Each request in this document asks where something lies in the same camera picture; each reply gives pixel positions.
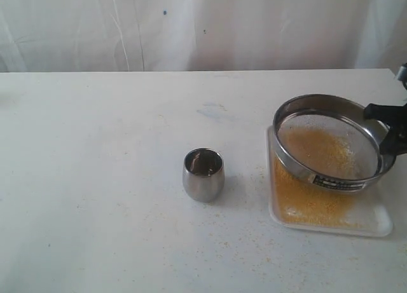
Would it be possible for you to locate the round steel sieve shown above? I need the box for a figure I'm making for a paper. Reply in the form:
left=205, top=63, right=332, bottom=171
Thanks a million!
left=268, top=94, right=396, bottom=194

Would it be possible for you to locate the stainless steel cup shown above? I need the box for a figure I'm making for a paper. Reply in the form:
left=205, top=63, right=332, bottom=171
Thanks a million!
left=183, top=147, right=225, bottom=203

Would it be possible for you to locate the yellow grain pile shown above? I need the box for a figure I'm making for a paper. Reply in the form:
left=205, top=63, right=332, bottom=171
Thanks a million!
left=273, top=158, right=356, bottom=227

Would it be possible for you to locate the white plastic tray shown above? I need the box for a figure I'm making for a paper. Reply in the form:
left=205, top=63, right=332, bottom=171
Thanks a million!
left=266, top=126, right=393, bottom=237

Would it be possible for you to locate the white backdrop curtain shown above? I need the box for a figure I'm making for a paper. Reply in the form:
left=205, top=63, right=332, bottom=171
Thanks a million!
left=1, top=0, right=406, bottom=72

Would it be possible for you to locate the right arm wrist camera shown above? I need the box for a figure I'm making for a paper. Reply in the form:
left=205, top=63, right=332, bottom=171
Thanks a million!
left=396, top=63, right=407, bottom=84

